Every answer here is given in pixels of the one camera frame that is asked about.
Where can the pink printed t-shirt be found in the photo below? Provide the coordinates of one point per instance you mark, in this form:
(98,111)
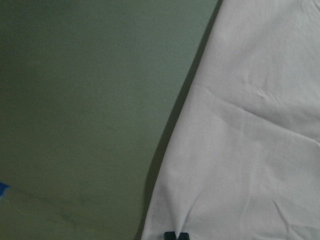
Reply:
(243,161)

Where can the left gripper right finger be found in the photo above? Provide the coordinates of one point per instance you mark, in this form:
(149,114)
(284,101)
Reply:
(184,236)

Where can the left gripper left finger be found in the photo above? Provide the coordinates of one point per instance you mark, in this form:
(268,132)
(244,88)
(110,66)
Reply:
(169,235)

